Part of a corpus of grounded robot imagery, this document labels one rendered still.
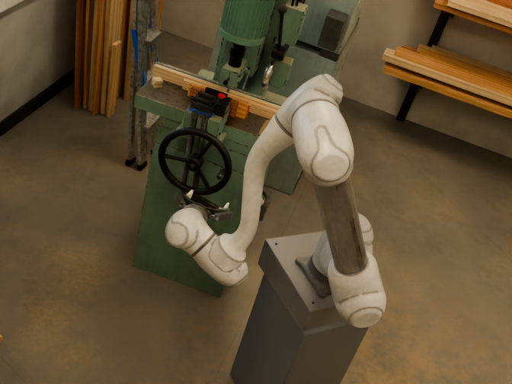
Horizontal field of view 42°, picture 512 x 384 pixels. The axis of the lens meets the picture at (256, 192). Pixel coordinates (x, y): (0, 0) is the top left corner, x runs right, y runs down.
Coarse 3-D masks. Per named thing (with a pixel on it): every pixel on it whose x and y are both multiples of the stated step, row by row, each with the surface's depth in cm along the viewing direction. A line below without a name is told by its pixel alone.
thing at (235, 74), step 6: (228, 60) 262; (246, 60) 266; (228, 66) 258; (246, 66) 268; (222, 72) 257; (228, 72) 257; (234, 72) 256; (240, 72) 258; (222, 78) 259; (234, 78) 257; (240, 78) 263; (222, 84) 260; (228, 84) 259; (234, 84) 259
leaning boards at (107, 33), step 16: (80, 0) 362; (96, 0) 364; (112, 0) 364; (128, 0) 391; (160, 0) 428; (80, 16) 368; (96, 16) 369; (112, 16) 371; (128, 16) 408; (160, 16) 438; (80, 32) 375; (96, 32) 370; (112, 32) 377; (128, 32) 417; (80, 48) 381; (96, 48) 376; (112, 48) 377; (128, 48) 403; (80, 64) 387; (96, 64) 381; (112, 64) 383; (128, 64) 409; (80, 80) 394; (96, 80) 388; (112, 80) 389; (128, 80) 415; (80, 96) 401; (96, 96) 395; (112, 96) 396; (128, 96) 422; (96, 112) 403; (112, 112) 405
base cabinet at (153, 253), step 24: (216, 168) 269; (168, 192) 281; (216, 192) 275; (240, 192) 272; (144, 216) 292; (168, 216) 288; (240, 216) 279; (144, 240) 300; (144, 264) 309; (168, 264) 305; (192, 264) 301; (216, 288) 305
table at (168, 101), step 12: (168, 84) 271; (144, 96) 259; (156, 96) 261; (168, 96) 263; (180, 96) 265; (144, 108) 261; (156, 108) 260; (168, 108) 259; (180, 108) 258; (180, 120) 260; (228, 120) 259; (240, 120) 261; (252, 120) 264; (264, 120) 266; (228, 132) 258; (240, 132) 256; (252, 132) 257; (204, 144) 252; (252, 144) 258
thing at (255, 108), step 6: (186, 84) 269; (198, 84) 268; (186, 90) 270; (252, 102) 267; (252, 108) 267; (258, 108) 266; (264, 108) 266; (270, 108) 267; (258, 114) 268; (264, 114) 267; (270, 114) 267
